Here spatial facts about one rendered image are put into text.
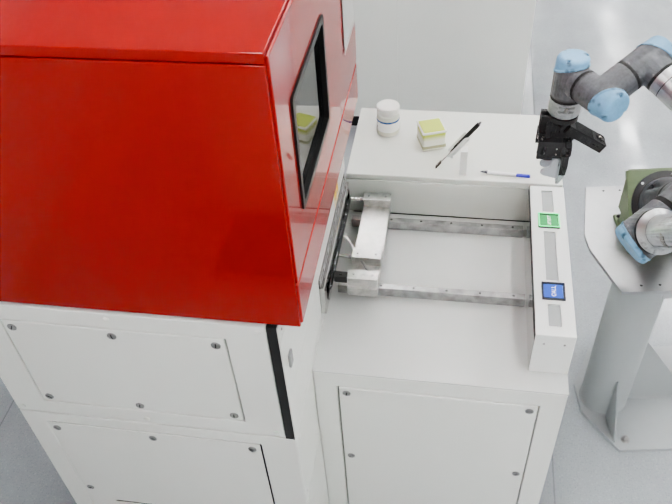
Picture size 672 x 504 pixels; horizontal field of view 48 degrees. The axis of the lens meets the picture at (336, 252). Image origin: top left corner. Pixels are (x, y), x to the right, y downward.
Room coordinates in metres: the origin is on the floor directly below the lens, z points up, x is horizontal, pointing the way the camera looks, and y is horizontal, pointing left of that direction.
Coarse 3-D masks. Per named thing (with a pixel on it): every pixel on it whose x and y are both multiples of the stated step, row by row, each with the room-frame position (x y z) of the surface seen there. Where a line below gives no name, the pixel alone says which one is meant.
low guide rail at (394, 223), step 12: (360, 216) 1.69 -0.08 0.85; (396, 228) 1.65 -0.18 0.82; (408, 228) 1.65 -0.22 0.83; (420, 228) 1.64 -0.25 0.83; (432, 228) 1.63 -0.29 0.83; (444, 228) 1.62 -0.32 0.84; (456, 228) 1.62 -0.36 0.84; (468, 228) 1.61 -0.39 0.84; (480, 228) 1.60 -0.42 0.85; (492, 228) 1.60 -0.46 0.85; (504, 228) 1.59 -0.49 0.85; (516, 228) 1.59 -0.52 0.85
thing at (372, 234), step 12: (372, 216) 1.65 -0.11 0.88; (384, 216) 1.65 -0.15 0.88; (360, 228) 1.60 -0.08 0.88; (372, 228) 1.60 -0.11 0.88; (384, 228) 1.60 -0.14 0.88; (360, 240) 1.55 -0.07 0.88; (372, 240) 1.55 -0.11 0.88; (384, 240) 1.55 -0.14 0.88; (348, 288) 1.37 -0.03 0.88; (360, 288) 1.37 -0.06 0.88; (372, 288) 1.37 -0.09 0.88
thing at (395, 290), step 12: (384, 288) 1.39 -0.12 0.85; (396, 288) 1.39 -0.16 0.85; (408, 288) 1.38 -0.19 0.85; (420, 288) 1.38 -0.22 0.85; (432, 288) 1.38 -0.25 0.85; (444, 288) 1.37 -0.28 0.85; (444, 300) 1.36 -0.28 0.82; (456, 300) 1.35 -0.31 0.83; (468, 300) 1.34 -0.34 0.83; (480, 300) 1.34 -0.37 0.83; (492, 300) 1.33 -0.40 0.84; (504, 300) 1.32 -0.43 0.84; (516, 300) 1.32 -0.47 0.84
